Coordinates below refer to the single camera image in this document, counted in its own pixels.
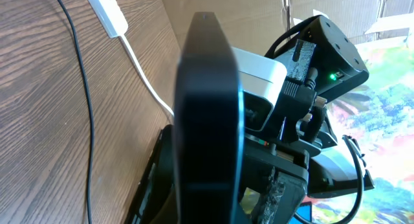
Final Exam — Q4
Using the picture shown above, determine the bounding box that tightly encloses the brown cardboard backdrop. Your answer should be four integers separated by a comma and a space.
162, 0, 413, 54

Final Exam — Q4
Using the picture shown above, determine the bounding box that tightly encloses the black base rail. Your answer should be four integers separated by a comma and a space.
125, 124, 174, 224

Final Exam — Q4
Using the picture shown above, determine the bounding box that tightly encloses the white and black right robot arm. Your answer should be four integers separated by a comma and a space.
234, 15, 374, 223

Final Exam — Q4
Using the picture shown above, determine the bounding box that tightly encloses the black charger cable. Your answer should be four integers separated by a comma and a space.
50, 0, 95, 224

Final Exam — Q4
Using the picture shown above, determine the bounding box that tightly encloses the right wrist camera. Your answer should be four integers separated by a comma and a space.
232, 47, 287, 131

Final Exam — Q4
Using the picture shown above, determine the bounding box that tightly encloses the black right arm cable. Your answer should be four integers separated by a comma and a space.
292, 135, 365, 224

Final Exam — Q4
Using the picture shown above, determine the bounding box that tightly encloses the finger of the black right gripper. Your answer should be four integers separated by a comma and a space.
251, 167, 285, 224

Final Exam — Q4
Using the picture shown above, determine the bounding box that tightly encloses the white power strip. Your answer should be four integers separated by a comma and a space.
88, 0, 128, 38

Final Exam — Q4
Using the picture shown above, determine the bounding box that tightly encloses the white power strip cord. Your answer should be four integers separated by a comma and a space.
119, 34, 175, 118

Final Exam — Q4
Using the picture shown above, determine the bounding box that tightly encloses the smartphone with lit screen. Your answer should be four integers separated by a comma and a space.
173, 12, 244, 223

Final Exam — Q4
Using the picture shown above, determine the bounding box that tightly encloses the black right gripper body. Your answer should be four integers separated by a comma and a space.
242, 81, 326, 223

